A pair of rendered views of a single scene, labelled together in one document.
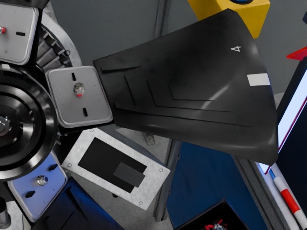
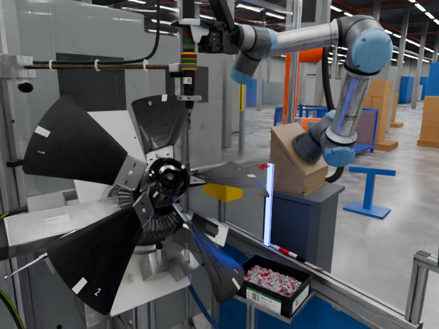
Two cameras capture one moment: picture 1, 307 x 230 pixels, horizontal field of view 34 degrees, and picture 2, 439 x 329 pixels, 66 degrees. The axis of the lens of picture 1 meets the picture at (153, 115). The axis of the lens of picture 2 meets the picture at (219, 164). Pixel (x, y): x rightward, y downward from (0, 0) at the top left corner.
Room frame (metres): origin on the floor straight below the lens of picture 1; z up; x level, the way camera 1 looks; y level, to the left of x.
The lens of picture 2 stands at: (-0.61, 0.19, 1.47)
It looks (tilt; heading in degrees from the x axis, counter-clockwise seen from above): 13 degrees down; 349
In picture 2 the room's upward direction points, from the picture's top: 1 degrees clockwise
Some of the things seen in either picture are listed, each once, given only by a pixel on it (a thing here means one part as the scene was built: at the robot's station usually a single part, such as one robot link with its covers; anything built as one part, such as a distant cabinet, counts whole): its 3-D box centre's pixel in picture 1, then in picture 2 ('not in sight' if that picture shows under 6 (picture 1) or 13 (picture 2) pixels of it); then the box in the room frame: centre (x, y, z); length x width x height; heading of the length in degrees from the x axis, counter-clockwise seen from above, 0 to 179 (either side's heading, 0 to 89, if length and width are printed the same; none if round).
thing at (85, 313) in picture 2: not in sight; (90, 286); (0.57, 0.44, 0.73); 0.15 x 0.09 x 0.22; 27
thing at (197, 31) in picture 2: not in sight; (195, 31); (0.35, 0.07, 1.60); 0.09 x 0.03 x 0.06; 127
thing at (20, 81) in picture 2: not in sight; (25, 85); (0.65, 0.61, 1.45); 0.05 x 0.04 x 0.05; 62
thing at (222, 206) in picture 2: not in sight; (222, 208); (0.80, -0.10, 0.92); 0.03 x 0.03 x 0.12; 27
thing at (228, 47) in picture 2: not in sight; (219, 37); (0.42, -0.01, 1.60); 0.12 x 0.08 x 0.09; 117
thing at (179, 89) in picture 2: not in sight; (185, 81); (0.38, 0.10, 1.47); 0.09 x 0.07 x 0.10; 62
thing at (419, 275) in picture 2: not in sight; (417, 287); (0.06, -0.47, 0.96); 0.03 x 0.03 x 0.20; 27
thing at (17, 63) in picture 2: not in sight; (14, 66); (0.67, 0.64, 1.51); 0.10 x 0.07 x 0.09; 62
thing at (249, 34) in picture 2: not in sight; (240, 37); (0.46, -0.08, 1.61); 0.08 x 0.05 x 0.08; 27
